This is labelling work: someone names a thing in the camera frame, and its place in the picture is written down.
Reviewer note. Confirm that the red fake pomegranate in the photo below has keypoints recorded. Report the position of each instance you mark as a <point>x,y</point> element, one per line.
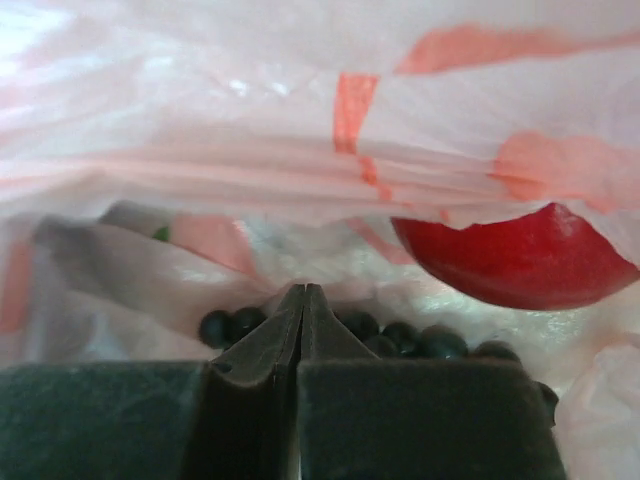
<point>548,260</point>

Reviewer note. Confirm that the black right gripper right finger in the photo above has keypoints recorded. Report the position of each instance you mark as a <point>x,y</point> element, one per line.
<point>365,417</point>

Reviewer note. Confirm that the pink plastic bag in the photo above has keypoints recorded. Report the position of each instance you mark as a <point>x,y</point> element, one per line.
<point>158,157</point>

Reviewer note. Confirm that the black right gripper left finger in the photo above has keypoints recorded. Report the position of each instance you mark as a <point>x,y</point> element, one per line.
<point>226,418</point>

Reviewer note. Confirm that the black fake grape bunch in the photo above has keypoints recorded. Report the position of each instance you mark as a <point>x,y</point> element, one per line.
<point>221,329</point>

